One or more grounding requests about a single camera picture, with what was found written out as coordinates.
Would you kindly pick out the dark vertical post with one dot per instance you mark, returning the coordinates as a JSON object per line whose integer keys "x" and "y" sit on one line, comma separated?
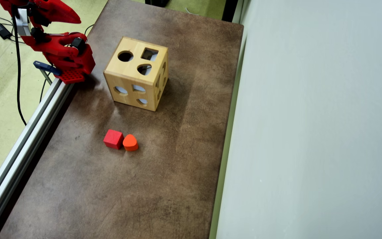
{"x": 229, "y": 10}

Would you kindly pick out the aluminium profile rail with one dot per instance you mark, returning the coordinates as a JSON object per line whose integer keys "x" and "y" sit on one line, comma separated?
{"x": 28, "y": 132}

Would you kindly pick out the wooden shape sorter box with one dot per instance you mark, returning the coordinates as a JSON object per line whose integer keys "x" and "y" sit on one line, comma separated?
{"x": 128, "y": 76}

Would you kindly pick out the black power adapter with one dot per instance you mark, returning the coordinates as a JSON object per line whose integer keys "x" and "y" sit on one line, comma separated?
{"x": 2, "y": 30}

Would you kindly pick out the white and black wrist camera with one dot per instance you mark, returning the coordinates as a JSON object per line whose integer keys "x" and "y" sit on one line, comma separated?
{"x": 22, "y": 23}

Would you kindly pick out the orange rounded triangle block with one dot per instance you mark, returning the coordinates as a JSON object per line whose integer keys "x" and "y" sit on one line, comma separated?
{"x": 130, "y": 142}

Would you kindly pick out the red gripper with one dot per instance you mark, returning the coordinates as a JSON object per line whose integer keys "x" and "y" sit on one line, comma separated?
{"x": 55, "y": 12}

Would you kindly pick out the black object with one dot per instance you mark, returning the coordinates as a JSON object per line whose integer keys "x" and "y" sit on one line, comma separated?
{"x": 158, "y": 2}

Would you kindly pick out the blue clamp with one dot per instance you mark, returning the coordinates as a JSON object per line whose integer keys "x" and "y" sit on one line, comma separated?
{"x": 45, "y": 66}

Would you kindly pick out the red robot arm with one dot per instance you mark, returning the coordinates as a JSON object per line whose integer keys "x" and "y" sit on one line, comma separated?
{"x": 61, "y": 49}

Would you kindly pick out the red wooden cube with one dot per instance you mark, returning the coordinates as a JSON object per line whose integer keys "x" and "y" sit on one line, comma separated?
{"x": 113, "y": 138}

